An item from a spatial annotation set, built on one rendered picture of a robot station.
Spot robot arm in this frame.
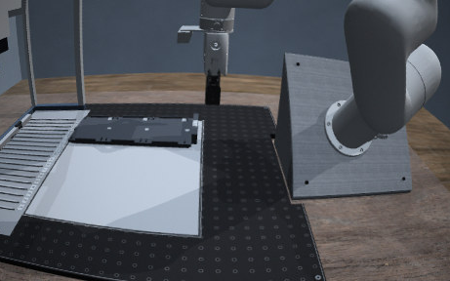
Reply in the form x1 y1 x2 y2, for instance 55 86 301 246
177 0 441 157

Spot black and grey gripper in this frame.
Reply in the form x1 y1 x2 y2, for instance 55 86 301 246
201 30 233 105

